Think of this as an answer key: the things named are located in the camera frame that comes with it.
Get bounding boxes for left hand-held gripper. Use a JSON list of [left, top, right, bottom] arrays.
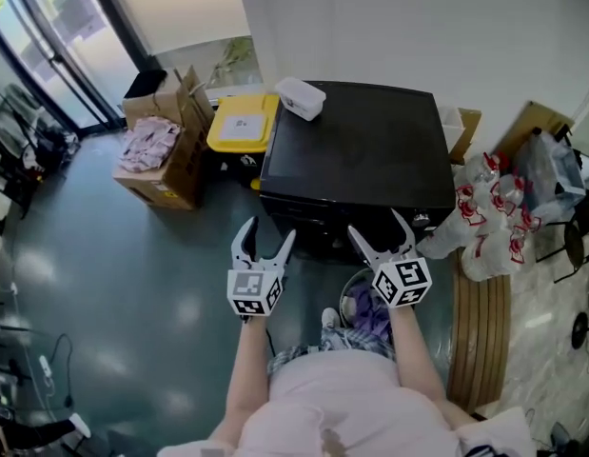
[[226, 215, 298, 319]]

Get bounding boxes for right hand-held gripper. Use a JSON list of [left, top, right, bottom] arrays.
[[346, 208, 433, 309]]

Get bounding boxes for person's left forearm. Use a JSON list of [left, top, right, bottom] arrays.
[[225, 318, 276, 442]]

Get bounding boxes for person's right forearm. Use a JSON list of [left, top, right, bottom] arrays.
[[391, 305, 471, 427]]

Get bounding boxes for grey laundry basket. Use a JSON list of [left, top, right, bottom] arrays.
[[339, 268, 395, 332]]

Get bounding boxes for purple clothes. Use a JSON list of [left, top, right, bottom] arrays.
[[345, 286, 394, 347]]

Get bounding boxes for white bags with red ties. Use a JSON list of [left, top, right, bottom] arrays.
[[415, 152, 542, 283]]

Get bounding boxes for black washing machine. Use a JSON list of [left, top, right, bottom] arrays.
[[259, 80, 457, 264]]

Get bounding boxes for person's plaid skirt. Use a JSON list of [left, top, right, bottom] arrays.
[[267, 326, 395, 375]]

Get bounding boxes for brown cardboard box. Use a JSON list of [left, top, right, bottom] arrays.
[[111, 64, 217, 211]]

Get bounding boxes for black bin with yellow lid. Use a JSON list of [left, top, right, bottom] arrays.
[[206, 93, 281, 189]]

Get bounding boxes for wooden slatted bench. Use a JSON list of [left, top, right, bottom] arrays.
[[446, 248, 513, 413]]

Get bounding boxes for small brown cardboard sheet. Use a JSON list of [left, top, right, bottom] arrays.
[[448, 107, 483, 166]]

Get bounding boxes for white narrow bin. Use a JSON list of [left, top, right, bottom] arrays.
[[436, 105, 464, 159]]

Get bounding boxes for pile of pink packets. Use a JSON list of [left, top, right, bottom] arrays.
[[118, 115, 182, 173]]

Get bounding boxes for white lidded plastic box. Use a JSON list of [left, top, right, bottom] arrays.
[[273, 76, 327, 122]]

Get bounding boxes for person's pink shirt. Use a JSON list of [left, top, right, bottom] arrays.
[[158, 345, 533, 457]]

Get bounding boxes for clear plastic bag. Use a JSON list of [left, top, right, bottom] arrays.
[[512, 130, 588, 218]]

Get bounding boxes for large brown cardboard sheet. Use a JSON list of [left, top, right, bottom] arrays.
[[493, 100, 575, 161]]

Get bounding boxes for black metal chair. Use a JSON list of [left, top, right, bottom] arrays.
[[534, 202, 589, 285]]

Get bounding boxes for green plant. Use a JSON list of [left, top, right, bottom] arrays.
[[210, 35, 265, 88]]

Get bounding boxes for black cloth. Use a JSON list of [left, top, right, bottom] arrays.
[[124, 69, 167, 100]]

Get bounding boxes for black round-base stand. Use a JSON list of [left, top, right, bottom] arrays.
[[570, 278, 589, 351]]

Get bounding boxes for cluttered black rack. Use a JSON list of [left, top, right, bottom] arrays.
[[0, 83, 81, 218]]

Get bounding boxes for glass door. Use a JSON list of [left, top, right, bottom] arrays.
[[0, 0, 155, 137]]

